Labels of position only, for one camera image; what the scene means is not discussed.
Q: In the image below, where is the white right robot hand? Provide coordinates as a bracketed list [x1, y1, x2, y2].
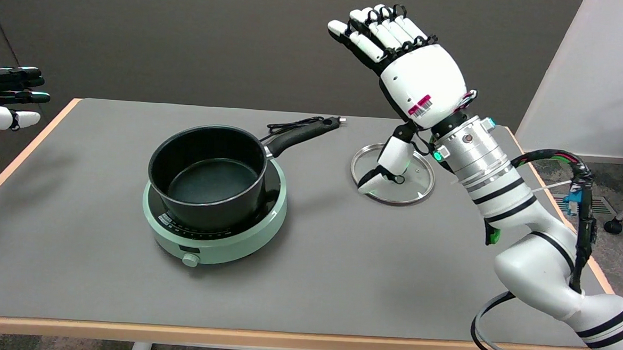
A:
[318, 1, 482, 201]

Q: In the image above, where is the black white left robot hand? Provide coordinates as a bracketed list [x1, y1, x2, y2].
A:
[0, 66, 52, 133]

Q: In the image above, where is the black soup pot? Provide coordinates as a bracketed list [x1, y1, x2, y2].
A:
[145, 108, 342, 238]

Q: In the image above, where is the glass pot lid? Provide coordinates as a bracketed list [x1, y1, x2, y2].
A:
[349, 141, 437, 208]

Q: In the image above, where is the gray table mat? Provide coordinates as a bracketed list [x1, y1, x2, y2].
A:
[0, 94, 623, 350]

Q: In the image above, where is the floor vent grille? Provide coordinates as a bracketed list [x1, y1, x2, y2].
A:
[551, 194, 617, 218]

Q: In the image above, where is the green induction cooker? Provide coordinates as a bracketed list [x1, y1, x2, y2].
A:
[139, 153, 290, 273]

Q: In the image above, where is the black cooker power cable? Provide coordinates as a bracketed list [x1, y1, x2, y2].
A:
[266, 112, 347, 140]

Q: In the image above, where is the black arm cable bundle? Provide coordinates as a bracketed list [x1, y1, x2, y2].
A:
[504, 147, 602, 295]

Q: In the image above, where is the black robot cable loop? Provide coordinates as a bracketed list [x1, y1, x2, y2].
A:
[469, 256, 623, 350]

